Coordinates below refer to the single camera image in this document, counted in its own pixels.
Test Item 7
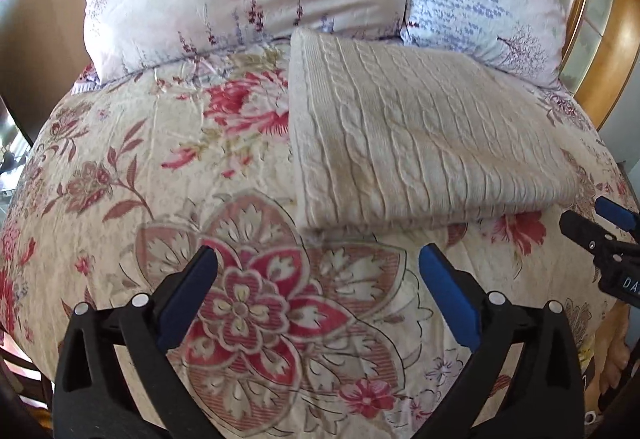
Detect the wooden bed headboard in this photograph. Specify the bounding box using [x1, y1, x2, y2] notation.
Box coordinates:
[560, 0, 640, 130]

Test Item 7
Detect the floral cream bedspread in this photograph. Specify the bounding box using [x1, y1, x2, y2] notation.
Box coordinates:
[0, 39, 637, 439]

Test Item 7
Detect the person's right hand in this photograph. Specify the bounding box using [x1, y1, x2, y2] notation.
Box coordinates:
[594, 308, 633, 396]

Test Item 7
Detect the cream cable knit sweater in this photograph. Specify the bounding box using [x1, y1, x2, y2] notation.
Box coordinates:
[289, 28, 581, 234]

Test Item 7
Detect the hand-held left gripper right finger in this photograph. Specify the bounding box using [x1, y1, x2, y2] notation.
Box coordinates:
[417, 243, 586, 439]

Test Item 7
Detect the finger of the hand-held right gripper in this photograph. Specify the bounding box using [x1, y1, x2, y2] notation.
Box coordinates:
[559, 211, 618, 256]
[594, 196, 640, 236]

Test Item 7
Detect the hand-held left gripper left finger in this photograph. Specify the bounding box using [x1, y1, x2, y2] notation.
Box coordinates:
[52, 245, 221, 439]

